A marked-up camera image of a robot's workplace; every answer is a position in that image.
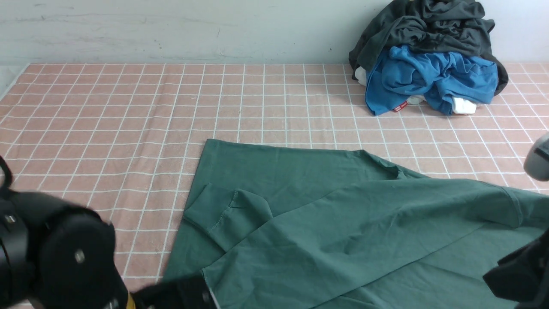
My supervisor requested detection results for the pink checkered tablecloth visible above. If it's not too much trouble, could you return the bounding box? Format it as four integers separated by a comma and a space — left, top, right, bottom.
0, 64, 548, 291

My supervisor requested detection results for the blue crumpled garment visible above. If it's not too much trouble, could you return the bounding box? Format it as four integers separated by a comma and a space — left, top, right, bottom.
365, 45, 498, 115

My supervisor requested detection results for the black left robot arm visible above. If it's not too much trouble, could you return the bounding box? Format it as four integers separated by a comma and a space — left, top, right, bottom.
0, 160, 219, 309

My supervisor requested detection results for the green long-sleeved shirt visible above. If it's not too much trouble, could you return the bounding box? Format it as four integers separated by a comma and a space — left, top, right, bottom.
163, 139, 548, 309

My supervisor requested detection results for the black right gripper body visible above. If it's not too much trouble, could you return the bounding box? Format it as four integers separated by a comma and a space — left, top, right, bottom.
483, 231, 549, 309

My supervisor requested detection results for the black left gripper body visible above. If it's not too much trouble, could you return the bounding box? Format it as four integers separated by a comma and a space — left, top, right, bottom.
130, 275, 220, 309

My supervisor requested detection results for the dark grey crumpled garment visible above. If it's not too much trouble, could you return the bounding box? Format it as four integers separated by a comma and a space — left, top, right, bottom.
348, 0, 509, 95

